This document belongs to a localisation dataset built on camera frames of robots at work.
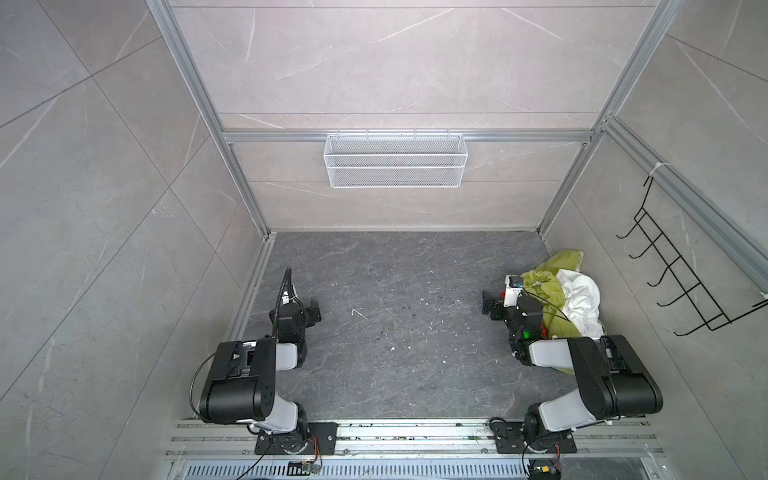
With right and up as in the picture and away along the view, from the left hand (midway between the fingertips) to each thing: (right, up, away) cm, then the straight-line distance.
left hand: (295, 297), depth 93 cm
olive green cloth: (+75, +5, -10) cm, 76 cm away
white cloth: (+84, 0, -12) cm, 85 cm away
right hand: (+65, +3, +1) cm, 66 cm away
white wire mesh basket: (+32, +46, +8) cm, 57 cm away
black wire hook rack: (+95, +7, -31) cm, 100 cm away
